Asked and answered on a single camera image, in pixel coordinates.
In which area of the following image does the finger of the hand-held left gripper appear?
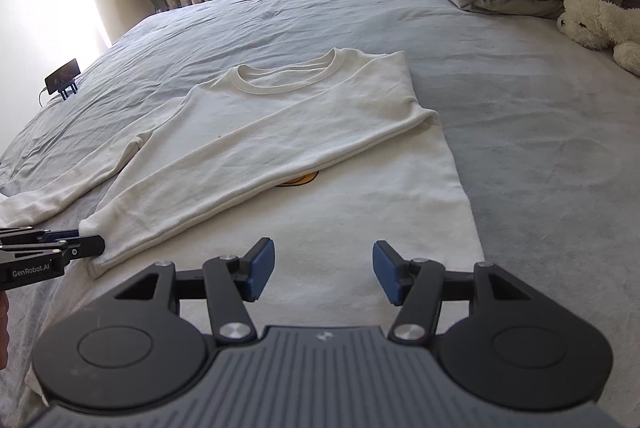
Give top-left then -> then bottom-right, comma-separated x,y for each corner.
0,226 -> 81,243
0,235 -> 106,259

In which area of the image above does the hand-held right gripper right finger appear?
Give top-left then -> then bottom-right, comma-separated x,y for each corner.
372,240 -> 538,344

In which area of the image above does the white long-sleeve sweatshirt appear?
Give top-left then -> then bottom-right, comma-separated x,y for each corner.
0,48 -> 488,359

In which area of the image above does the black phone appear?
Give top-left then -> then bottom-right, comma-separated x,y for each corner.
45,58 -> 79,92

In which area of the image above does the white plush toy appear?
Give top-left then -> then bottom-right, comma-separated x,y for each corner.
557,0 -> 640,76

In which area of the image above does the bed with grey sheet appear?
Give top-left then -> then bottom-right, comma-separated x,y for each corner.
0,0 -> 640,428

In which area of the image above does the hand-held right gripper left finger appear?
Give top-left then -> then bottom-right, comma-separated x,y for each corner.
112,237 -> 277,344

